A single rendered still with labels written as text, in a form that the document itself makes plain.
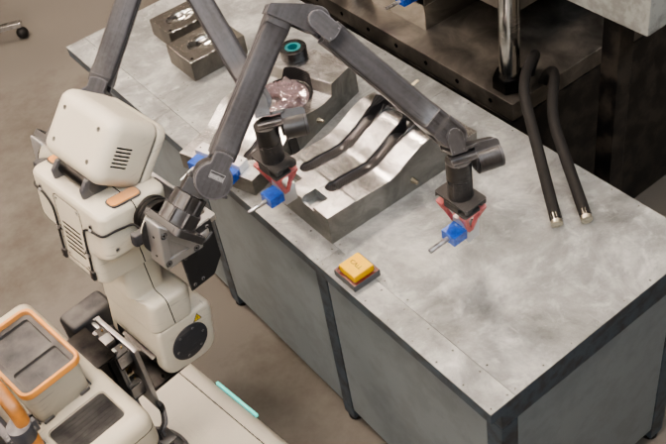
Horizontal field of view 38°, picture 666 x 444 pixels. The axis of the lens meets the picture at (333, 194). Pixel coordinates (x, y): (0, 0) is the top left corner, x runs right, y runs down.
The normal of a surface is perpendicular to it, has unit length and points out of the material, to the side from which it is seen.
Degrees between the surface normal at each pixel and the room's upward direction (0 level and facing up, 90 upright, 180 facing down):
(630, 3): 90
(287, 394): 0
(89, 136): 48
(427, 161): 90
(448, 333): 0
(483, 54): 0
